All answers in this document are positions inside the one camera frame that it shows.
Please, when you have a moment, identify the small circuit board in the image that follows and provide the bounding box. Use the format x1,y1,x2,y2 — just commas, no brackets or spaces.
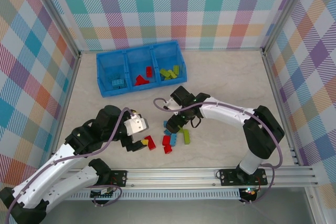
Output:
90,187,117,199
240,187,257,196

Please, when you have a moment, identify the aluminium frame rail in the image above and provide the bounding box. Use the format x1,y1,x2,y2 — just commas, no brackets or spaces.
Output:
78,47,265,54
44,50,82,170
261,48,301,166

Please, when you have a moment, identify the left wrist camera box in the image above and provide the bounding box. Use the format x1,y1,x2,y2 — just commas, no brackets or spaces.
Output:
123,112,149,137

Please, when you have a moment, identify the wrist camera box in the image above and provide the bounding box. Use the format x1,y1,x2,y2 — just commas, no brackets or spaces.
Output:
163,98,180,111
123,112,149,137

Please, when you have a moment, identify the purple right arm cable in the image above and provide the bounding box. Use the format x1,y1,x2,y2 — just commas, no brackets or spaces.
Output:
153,98,284,206

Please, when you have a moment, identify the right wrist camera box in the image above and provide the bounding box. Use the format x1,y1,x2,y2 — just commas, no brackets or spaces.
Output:
163,98,180,111

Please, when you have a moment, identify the aluminium frame post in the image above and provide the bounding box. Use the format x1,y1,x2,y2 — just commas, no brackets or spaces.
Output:
29,0,82,59
261,0,313,57

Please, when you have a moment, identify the white slotted cable duct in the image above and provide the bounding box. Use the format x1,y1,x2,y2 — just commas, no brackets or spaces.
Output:
65,189,243,201

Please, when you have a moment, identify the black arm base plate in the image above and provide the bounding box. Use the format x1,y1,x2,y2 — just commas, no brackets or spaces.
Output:
86,169,129,188
219,168,269,187

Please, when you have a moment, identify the thin black wire loop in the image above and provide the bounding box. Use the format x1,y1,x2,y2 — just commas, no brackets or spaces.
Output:
189,116,203,129

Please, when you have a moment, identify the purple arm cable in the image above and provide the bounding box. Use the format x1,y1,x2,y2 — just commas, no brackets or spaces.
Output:
5,107,137,222
153,98,284,206

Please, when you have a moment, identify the blue three-compartment bin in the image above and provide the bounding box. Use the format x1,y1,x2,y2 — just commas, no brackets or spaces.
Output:
96,40,188,98

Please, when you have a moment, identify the wide aluminium mounting rail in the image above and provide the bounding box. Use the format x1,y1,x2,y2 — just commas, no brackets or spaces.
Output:
60,166,319,190

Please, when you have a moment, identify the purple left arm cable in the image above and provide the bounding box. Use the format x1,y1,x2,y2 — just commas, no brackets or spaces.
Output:
5,107,137,222

